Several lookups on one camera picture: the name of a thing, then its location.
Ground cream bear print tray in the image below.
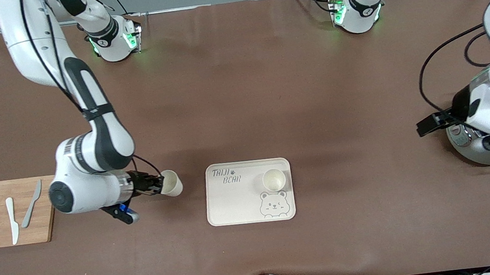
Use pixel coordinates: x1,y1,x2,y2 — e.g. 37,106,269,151
202,156,297,228

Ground grey plastic knife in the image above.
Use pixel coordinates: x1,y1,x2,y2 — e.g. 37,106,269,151
17,179,47,229

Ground brown table mat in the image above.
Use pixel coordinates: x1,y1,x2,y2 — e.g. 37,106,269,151
0,0,490,275

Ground white plastic cup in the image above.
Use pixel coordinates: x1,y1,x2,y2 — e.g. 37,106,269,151
261,167,288,194
159,169,185,198

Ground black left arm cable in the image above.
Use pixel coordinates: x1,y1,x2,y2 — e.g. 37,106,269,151
414,23,490,115

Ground black right base cable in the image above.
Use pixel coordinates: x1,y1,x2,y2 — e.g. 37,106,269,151
108,0,131,16

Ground white plastic knife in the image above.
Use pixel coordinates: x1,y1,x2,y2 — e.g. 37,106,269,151
5,197,21,246

